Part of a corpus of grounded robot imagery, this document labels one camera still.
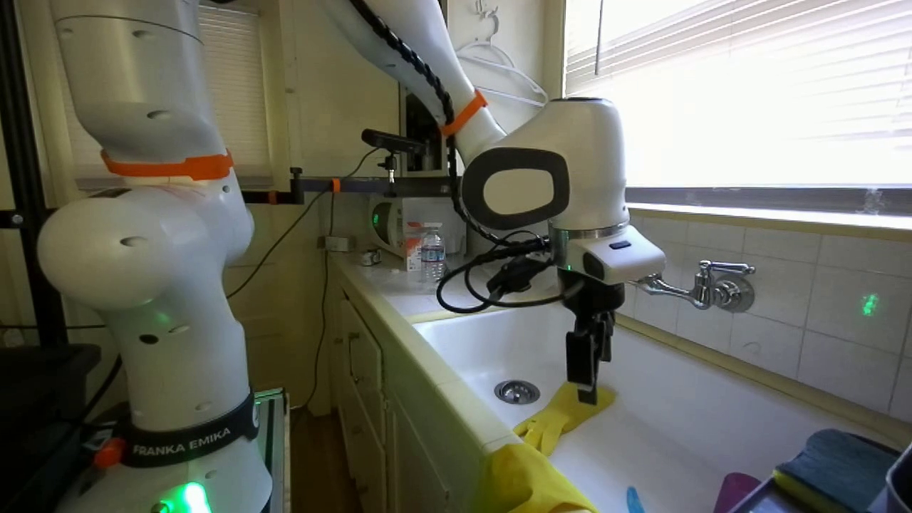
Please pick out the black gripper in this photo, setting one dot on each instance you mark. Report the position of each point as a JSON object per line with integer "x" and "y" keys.
{"x": 591, "y": 302}

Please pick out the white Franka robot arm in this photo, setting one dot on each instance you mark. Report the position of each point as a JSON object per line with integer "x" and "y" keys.
{"x": 152, "y": 246}

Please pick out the metal sink drain strainer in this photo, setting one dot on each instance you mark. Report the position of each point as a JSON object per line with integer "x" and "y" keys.
{"x": 516, "y": 393}

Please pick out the white ceramic sink basin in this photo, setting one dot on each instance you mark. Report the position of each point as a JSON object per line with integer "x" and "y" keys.
{"x": 684, "y": 400}

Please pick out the blue plastic knife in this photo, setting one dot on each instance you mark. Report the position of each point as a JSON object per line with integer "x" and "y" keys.
{"x": 633, "y": 501}

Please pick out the clear water bottle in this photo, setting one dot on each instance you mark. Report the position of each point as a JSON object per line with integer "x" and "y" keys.
{"x": 432, "y": 259}

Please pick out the red capped small bottle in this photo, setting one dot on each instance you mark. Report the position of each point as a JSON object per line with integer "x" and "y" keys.
{"x": 410, "y": 250}

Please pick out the cream kitchen base cabinet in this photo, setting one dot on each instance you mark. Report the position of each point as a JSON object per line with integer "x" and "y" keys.
{"x": 380, "y": 408}

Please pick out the yellow green sponge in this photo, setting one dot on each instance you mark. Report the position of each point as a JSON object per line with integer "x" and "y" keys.
{"x": 794, "y": 490}

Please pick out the wide white window blinds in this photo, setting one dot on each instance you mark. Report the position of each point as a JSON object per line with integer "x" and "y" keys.
{"x": 759, "y": 86}

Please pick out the narrow white window blinds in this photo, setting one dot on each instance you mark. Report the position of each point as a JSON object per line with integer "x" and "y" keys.
{"x": 232, "y": 75}

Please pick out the black equipment box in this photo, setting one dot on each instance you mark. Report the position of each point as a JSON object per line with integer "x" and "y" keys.
{"x": 38, "y": 428}

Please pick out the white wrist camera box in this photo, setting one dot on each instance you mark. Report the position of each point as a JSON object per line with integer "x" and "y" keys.
{"x": 623, "y": 256}

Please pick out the chrome wall faucet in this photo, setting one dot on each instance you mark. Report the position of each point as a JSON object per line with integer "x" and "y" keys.
{"x": 715, "y": 287}

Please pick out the metal crossbar rail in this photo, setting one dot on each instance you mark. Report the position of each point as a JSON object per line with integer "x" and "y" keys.
{"x": 380, "y": 188}

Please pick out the black metal frame pole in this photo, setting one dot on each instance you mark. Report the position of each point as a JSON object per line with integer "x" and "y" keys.
{"x": 23, "y": 173}

